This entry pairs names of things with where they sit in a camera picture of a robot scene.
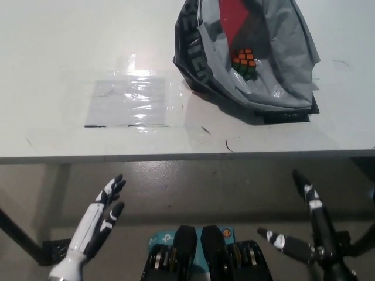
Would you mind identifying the robot body black teal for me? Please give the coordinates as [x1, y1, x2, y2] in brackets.
[142, 224, 273, 281]

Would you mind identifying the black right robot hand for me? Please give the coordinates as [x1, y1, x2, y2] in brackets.
[256, 169, 345, 266]

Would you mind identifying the clear tape patch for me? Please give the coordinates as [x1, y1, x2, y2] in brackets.
[84, 76, 184, 128]

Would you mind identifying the black tape square marker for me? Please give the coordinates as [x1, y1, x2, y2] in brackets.
[251, 96, 320, 125]

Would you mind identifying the grey plastic bag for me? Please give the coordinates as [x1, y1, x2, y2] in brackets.
[172, 0, 322, 116]

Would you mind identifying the rubik's cube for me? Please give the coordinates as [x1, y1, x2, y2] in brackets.
[233, 47, 258, 80]

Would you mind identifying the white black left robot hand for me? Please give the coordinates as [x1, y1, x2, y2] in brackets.
[66, 174, 127, 261]

